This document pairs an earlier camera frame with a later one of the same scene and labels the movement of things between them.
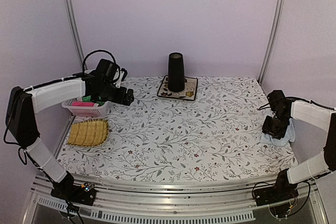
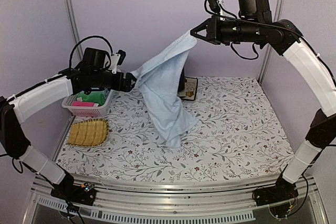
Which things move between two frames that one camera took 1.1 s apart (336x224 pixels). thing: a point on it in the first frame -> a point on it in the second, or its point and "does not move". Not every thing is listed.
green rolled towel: x=88 y=98 does not move
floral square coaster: x=189 y=92 does not move
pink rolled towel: x=83 y=104 does not move
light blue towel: x=289 y=136 -> x=158 y=81
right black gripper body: x=275 y=127 -> x=245 y=32
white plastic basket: x=82 y=110 does not move
